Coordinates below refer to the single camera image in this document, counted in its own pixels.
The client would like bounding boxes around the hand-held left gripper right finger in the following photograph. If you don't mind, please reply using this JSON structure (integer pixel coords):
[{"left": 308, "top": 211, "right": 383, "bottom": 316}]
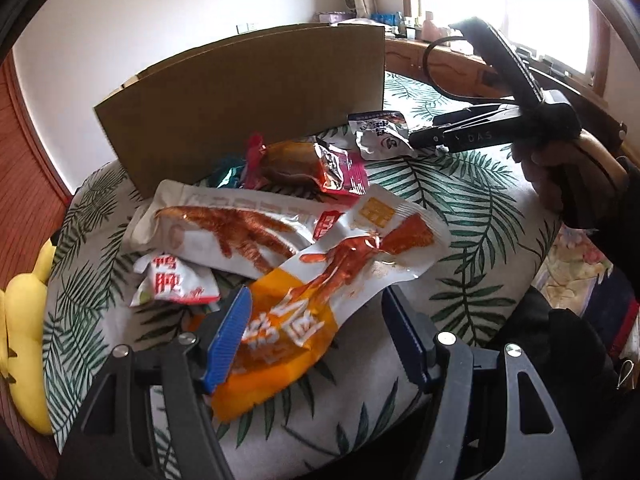
[{"left": 381, "top": 287, "right": 583, "bottom": 480}]

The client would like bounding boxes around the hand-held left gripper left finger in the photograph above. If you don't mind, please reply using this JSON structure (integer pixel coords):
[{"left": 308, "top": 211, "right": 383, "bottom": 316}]
[{"left": 57, "top": 285, "right": 253, "bottom": 480}]

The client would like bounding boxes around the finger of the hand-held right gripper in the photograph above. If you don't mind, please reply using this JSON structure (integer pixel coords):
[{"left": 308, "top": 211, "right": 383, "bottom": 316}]
[
  {"left": 431, "top": 104, "right": 521, "bottom": 130},
  {"left": 407, "top": 127, "right": 451, "bottom": 150}
]

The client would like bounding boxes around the white blue snack packet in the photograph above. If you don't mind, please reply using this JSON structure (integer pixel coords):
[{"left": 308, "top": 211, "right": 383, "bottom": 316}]
[{"left": 347, "top": 110, "right": 416, "bottom": 161}]

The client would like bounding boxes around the orange chicken foot packet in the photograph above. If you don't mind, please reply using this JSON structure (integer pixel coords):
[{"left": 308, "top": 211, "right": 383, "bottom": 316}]
[{"left": 190, "top": 184, "right": 449, "bottom": 423}]

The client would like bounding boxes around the small white red packet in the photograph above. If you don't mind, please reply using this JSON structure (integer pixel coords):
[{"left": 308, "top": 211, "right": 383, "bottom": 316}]
[{"left": 129, "top": 251, "right": 222, "bottom": 308}]

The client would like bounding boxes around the white chicken foot packet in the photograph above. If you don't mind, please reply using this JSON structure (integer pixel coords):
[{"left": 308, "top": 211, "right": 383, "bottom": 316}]
[{"left": 124, "top": 180, "right": 346, "bottom": 281}]

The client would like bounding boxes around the pink drumstick snack packet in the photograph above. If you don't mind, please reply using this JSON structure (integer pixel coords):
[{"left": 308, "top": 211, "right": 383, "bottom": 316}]
[{"left": 242, "top": 132, "right": 370, "bottom": 196}]

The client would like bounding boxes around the brown cardboard box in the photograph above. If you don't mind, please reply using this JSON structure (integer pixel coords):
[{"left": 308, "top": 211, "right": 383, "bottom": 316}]
[{"left": 93, "top": 24, "right": 386, "bottom": 201}]

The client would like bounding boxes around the person's right forearm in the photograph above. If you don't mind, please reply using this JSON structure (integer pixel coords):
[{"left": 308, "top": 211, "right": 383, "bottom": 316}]
[{"left": 562, "top": 157, "right": 640, "bottom": 233}]

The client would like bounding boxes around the person's right hand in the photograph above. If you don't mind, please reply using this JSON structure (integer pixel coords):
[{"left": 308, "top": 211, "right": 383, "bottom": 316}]
[{"left": 512, "top": 140, "right": 577, "bottom": 213}]

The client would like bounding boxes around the leaf-print blanket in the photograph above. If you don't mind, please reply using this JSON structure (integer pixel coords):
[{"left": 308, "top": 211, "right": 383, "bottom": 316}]
[{"left": 42, "top": 72, "right": 563, "bottom": 480}]

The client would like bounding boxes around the wooden window cabinet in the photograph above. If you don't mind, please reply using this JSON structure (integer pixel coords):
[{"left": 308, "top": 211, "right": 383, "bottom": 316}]
[{"left": 385, "top": 37, "right": 626, "bottom": 161}]

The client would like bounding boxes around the window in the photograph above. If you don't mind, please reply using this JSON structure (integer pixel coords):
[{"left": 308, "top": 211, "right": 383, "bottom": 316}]
[{"left": 415, "top": 0, "right": 606, "bottom": 81}]

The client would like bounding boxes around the floral quilt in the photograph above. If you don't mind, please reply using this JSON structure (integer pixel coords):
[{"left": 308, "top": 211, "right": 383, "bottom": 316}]
[{"left": 537, "top": 225, "right": 640, "bottom": 361}]

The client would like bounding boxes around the teal snack packet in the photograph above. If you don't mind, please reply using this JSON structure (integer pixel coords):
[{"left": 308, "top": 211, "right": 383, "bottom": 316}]
[{"left": 207, "top": 155, "right": 248, "bottom": 190}]

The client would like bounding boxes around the yellow plush toy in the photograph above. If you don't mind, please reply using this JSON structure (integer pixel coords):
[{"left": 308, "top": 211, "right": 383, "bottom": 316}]
[{"left": 0, "top": 237, "right": 56, "bottom": 436}]

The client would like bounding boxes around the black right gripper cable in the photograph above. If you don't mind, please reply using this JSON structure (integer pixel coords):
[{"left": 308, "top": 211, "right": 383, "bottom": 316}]
[{"left": 423, "top": 36, "right": 503, "bottom": 106}]

